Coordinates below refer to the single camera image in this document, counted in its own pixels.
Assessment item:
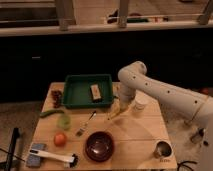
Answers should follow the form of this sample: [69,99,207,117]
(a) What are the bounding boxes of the yellow banana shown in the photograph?
[107,106,121,120]

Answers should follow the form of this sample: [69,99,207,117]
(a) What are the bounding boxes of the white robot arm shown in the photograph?
[118,61,213,171]

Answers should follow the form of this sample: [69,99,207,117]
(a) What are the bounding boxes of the white plastic cup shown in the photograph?
[134,91,149,110]

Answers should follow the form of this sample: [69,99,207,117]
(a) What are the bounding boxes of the metal cup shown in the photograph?
[153,141,172,159]

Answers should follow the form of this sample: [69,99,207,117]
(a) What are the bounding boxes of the green plastic cup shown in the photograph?
[57,114,71,130]

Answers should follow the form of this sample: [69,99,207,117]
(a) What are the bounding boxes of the wooden block in tray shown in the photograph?
[90,84,102,101]

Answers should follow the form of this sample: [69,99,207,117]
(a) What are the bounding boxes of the dark red bowl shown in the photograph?
[84,131,115,162]

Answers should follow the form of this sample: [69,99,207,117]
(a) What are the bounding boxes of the green plastic tray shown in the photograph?
[62,74,114,109]

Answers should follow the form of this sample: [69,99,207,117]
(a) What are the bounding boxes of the red grape bunch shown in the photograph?
[51,90,62,108]

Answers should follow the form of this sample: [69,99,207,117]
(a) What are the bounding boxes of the orange fruit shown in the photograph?
[54,133,67,147]

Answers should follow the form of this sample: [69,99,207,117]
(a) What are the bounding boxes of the green bean pod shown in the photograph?
[39,109,64,118]

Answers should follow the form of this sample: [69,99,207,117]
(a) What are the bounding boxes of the white dish brush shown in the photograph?
[29,149,78,168]

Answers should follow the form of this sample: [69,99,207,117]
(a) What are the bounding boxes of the blue sponge front left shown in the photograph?
[25,143,47,168]

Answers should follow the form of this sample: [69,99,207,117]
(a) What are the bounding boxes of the black stand on floor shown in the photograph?
[4,127,20,171]

